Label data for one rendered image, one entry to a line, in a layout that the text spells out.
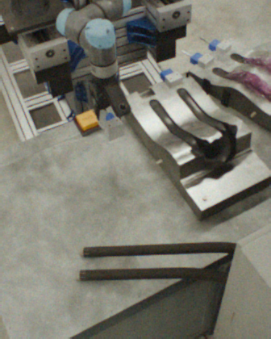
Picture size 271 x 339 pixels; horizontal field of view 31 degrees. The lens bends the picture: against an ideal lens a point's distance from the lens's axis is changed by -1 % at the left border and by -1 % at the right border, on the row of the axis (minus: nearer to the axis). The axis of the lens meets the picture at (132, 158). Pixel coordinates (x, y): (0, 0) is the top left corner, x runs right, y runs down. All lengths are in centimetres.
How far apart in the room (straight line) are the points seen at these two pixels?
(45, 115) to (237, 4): 174
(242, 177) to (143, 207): 31
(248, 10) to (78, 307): 274
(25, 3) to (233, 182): 94
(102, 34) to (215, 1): 251
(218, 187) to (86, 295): 50
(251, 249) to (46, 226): 92
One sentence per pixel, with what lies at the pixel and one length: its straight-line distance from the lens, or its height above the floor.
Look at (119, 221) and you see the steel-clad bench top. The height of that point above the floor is 80.
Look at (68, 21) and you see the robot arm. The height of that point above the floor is 128.
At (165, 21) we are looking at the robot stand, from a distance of 192.
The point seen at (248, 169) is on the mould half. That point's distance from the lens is 156.
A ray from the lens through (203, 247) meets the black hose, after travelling 134.
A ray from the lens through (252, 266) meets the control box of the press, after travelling 70.
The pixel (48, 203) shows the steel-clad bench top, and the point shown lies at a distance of 157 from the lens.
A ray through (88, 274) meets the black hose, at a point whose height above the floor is 83.
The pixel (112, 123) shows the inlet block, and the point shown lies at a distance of 153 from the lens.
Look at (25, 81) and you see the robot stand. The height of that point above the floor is 21.
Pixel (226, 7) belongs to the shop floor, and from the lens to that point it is 370.
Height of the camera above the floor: 208
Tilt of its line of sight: 51 degrees down
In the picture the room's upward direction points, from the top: 4 degrees counter-clockwise
